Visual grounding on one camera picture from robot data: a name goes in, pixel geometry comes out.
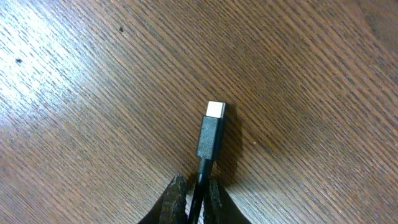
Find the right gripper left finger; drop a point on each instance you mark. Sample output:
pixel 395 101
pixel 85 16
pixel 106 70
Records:
pixel 170 206

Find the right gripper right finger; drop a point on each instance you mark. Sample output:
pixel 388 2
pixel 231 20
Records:
pixel 219 207

